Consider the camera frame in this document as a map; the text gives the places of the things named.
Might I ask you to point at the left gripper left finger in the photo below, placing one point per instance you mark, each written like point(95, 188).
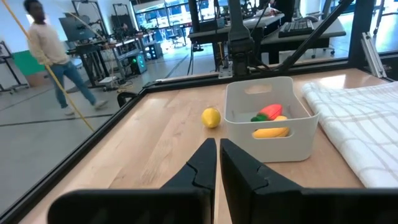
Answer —
point(199, 174)

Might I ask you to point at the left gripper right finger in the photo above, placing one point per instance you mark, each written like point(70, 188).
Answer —
point(242, 186)

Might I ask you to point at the yellow toy lemon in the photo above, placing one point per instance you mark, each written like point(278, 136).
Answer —
point(211, 117)

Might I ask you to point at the yellow toy banana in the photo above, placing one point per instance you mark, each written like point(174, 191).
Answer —
point(270, 132)

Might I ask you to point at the orange toy carrot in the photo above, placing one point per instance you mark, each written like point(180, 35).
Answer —
point(270, 111)

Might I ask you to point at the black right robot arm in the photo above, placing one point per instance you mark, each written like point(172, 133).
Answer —
point(239, 37)

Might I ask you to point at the white plastic storage bin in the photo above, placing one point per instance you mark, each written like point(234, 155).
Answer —
point(242, 143)

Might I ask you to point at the computer tower with green light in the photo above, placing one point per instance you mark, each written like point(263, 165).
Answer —
point(138, 63)

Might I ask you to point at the white checked cloth towel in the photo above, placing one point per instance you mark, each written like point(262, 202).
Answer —
point(357, 130)

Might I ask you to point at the grey desk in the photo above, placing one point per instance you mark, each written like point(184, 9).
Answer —
point(326, 32)
point(211, 31)

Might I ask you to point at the cluttered workbench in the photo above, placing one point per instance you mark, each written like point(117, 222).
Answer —
point(93, 49)

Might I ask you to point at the black computer keyboard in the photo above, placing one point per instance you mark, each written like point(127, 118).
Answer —
point(297, 28)

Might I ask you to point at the silver aluminium extrusion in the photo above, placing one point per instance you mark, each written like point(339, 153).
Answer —
point(373, 56)

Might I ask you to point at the black computer monitor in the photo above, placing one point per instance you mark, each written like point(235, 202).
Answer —
point(76, 29)

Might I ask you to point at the person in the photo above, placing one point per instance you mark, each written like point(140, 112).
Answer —
point(49, 46)

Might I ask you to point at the green board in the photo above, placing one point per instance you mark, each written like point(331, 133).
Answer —
point(26, 63)

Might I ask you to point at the black aluminium table frame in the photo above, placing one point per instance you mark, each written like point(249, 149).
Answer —
point(360, 31)

